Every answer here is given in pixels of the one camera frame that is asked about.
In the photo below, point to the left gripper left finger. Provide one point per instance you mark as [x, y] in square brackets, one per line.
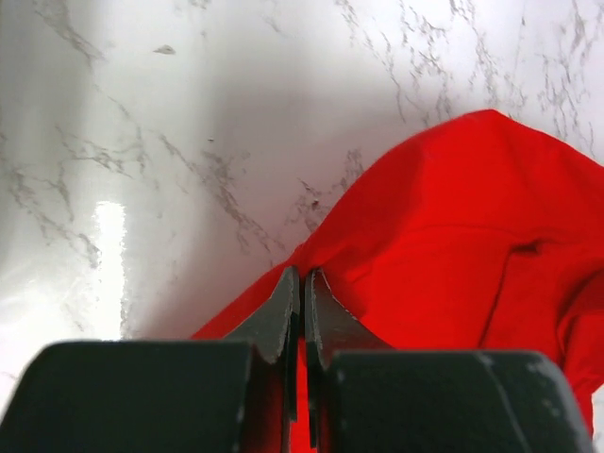
[234, 394]

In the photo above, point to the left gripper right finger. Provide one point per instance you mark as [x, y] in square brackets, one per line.
[365, 395]

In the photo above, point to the red t-shirt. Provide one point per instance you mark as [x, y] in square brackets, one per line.
[478, 234]

